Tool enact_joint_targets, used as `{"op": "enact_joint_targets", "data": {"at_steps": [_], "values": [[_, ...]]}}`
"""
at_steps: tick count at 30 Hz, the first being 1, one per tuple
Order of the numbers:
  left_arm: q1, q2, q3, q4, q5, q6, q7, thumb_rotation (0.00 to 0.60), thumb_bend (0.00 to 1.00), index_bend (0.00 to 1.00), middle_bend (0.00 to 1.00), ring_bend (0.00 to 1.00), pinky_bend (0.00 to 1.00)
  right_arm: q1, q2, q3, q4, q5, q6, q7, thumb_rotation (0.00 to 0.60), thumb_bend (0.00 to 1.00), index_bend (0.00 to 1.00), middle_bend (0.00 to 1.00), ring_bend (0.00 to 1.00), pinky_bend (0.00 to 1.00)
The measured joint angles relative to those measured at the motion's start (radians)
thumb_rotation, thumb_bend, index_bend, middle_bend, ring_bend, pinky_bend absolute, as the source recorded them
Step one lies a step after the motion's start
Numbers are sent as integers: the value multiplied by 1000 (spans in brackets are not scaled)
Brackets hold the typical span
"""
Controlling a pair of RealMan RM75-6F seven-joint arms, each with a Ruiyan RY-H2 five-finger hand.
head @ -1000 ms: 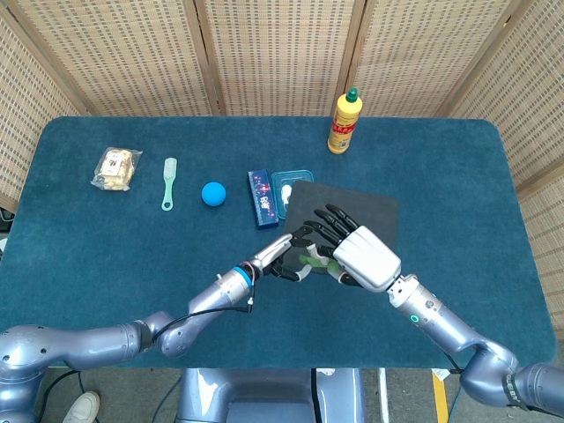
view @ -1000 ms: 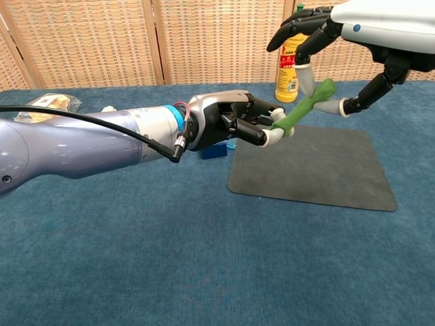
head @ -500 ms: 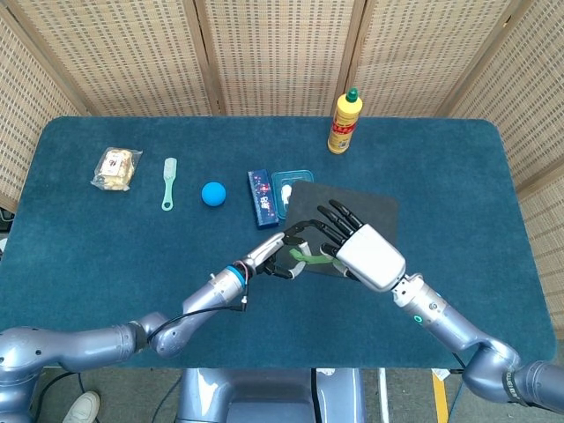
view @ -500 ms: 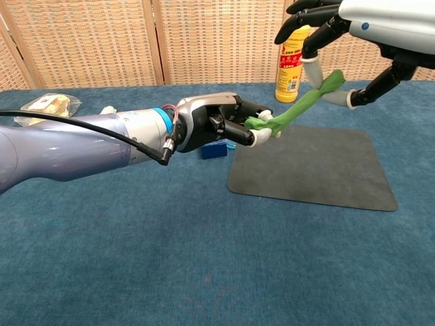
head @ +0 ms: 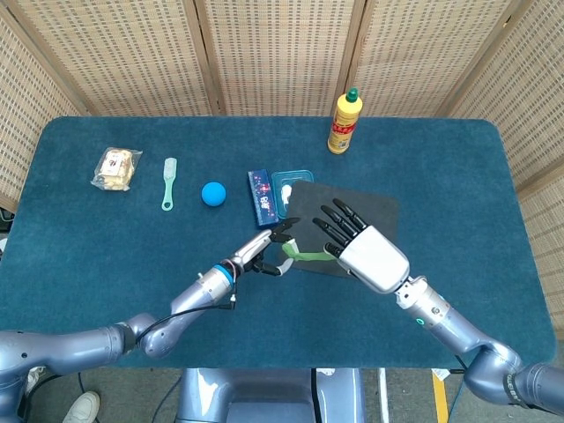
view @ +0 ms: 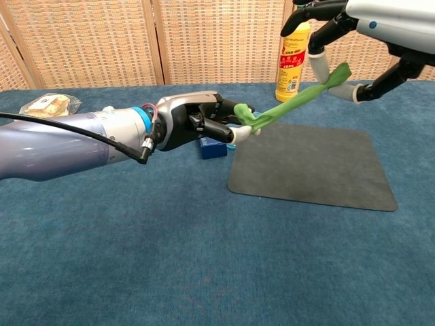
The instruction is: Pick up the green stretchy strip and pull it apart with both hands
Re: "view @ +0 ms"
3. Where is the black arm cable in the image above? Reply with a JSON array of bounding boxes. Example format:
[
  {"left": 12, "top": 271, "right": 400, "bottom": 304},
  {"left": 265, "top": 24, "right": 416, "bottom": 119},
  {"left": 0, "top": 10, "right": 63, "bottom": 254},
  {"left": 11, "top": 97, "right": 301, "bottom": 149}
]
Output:
[{"left": 0, "top": 111, "right": 157, "bottom": 165}]

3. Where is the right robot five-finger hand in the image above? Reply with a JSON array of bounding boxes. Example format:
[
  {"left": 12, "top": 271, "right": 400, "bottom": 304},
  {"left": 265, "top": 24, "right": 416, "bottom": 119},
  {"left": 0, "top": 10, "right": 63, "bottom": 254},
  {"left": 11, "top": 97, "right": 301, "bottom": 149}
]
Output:
[{"left": 280, "top": 0, "right": 435, "bottom": 105}]

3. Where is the green rubber toy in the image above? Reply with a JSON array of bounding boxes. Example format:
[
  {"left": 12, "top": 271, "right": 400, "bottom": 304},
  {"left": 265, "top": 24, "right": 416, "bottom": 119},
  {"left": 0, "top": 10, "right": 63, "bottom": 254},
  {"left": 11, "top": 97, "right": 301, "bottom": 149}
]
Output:
[{"left": 232, "top": 62, "right": 351, "bottom": 136}]

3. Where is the dark blue printed box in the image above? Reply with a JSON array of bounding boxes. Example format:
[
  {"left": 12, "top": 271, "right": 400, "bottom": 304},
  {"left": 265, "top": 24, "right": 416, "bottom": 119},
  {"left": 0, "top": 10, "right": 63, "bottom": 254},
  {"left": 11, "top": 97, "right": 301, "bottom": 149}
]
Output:
[{"left": 198, "top": 135, "right": 228, "bottom": 160}]

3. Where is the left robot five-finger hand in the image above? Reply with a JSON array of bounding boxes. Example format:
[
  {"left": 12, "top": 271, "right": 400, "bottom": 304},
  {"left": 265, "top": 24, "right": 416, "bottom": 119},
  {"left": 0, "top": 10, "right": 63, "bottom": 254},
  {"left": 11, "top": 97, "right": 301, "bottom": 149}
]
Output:
[{"left": 145, "top": 90, "right": 262, "bottom": 152}]

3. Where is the bamboo folding screen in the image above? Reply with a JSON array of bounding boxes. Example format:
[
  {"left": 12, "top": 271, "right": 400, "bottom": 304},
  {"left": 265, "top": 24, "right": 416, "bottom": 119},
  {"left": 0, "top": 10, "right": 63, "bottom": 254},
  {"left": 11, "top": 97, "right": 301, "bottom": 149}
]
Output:
[{"left": 0, "top": 0, "right": 435, "bottom": 91}]

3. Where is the dark grey mouse pad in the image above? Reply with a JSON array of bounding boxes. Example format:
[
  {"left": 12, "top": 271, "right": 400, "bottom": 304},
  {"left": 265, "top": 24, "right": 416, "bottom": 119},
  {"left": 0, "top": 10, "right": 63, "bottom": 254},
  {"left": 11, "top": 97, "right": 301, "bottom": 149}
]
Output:
[{"left": 227, "top": 122, "right": 399, "bottom": 213}]

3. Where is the yellow bottle with green cap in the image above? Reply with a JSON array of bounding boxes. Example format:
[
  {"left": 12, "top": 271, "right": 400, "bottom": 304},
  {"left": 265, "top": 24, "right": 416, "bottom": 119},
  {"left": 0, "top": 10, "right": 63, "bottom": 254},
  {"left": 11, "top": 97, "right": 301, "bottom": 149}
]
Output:
[{"left": 275, "top": 18, "right": 312, "bottom": 103}]

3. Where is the clear bag of snacks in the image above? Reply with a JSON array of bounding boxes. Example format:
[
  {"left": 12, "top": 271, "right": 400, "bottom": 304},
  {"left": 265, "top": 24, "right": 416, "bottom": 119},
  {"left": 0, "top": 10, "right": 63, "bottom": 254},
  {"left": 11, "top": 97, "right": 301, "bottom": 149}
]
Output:
[{"left": 19, "top": 94, "right": 83, "bottom": 118}]

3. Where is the blue felt tablecloth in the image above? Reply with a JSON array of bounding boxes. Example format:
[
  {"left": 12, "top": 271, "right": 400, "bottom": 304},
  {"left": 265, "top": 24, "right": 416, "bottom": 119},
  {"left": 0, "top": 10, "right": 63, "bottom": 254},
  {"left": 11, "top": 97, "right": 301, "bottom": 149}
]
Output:
[{"left": 0, "top": 80, "right": 435, "bottom": 326}]

